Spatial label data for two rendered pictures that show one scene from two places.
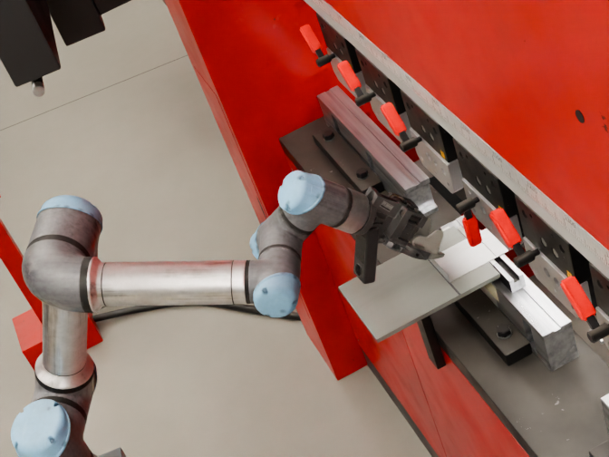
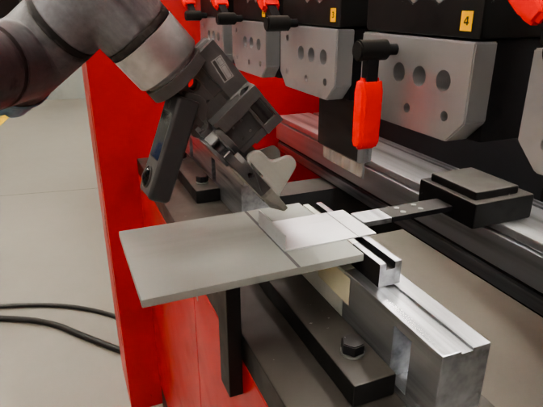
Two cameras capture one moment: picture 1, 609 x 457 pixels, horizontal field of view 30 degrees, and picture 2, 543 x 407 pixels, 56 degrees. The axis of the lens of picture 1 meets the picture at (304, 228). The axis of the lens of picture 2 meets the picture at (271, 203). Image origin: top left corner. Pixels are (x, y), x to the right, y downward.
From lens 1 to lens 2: 1.57 m
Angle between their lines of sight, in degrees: 19
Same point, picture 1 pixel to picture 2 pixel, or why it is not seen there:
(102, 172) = (31, 231)
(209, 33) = not seen: hidden behind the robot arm
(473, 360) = (293, 386)
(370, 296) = (158, 248)
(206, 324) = (45, 341)
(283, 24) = not seen: hidden behind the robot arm
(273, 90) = (144, 109)
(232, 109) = (100, 111)
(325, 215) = (105, 10)
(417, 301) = (229, 264)
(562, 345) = (463, 387)
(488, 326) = (326, 337)
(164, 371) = not seen: outside the picture
